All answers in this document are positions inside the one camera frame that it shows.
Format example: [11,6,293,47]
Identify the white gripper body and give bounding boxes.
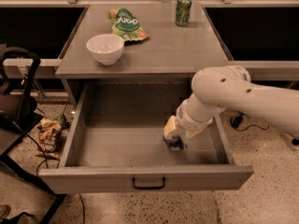
[176,94,224,132]

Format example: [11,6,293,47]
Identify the dark blue rxbar wrapper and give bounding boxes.
[164,135,187,150]

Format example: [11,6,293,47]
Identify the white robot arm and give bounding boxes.
[164,65,299,140]

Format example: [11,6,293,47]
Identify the grey open top drawer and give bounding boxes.
[39,79,253,194]

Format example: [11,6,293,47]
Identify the white ceramic bowl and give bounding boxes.
[86,34,124,65]

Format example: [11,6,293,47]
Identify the black stand base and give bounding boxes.
[292,134,299,146]

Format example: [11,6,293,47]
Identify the grey metal cabinet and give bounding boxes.
[56,1,232,103]

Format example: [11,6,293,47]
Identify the green soda can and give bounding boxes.
[176,0,192,26]

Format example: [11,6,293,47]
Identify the green chip bag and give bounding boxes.
[107,7,150,42]

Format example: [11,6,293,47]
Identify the brown snack bag on floor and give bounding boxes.
[36,119,62,160]

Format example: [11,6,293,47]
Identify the black power adapter with cable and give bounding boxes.
[230,114,269,132]

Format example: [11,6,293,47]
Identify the black drawer handle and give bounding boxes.
[132,177,166,190]

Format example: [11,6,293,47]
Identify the black floor cable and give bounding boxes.
[36,133,87,224]

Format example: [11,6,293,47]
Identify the black cart frame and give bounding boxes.
[0,44,66,224]

